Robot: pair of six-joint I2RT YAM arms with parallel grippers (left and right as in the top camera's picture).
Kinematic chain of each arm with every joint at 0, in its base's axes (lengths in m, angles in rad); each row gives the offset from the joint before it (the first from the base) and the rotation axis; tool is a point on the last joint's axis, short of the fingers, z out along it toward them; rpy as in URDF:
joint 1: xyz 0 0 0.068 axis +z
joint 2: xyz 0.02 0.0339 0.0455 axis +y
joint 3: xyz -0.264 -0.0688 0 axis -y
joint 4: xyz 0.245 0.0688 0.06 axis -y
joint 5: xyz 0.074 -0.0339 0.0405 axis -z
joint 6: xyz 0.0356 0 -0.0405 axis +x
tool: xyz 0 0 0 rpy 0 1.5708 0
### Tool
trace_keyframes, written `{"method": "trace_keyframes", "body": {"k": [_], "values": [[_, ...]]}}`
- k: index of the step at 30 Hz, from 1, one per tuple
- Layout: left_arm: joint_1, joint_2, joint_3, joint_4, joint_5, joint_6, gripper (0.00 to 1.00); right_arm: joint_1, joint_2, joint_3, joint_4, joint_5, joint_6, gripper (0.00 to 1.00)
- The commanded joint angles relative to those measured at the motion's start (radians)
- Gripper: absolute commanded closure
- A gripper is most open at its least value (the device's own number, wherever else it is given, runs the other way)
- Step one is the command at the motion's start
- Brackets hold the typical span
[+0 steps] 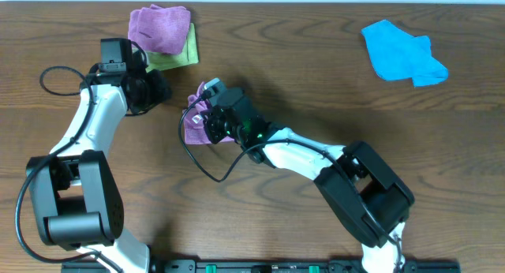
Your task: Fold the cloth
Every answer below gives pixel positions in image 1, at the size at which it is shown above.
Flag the folded green cloth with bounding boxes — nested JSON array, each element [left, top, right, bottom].
[[146, 23, 199, 72]]

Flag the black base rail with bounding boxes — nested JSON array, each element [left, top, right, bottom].
[[61, 259, 461, 273]]

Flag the folded purple cloth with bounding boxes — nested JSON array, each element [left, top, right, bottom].
[[127, 4, 191, 54]]

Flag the right black cable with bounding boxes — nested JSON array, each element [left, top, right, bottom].
[[178, 89, 403, 273]]

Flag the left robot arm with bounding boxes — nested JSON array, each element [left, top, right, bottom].
[[15, 69, 170, 272]]

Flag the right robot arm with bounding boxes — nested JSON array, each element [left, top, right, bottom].
[[202, 88, 415, 272]]

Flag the blue microfiber cloth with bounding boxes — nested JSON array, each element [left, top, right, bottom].
[[361, 20, 449, 88]]

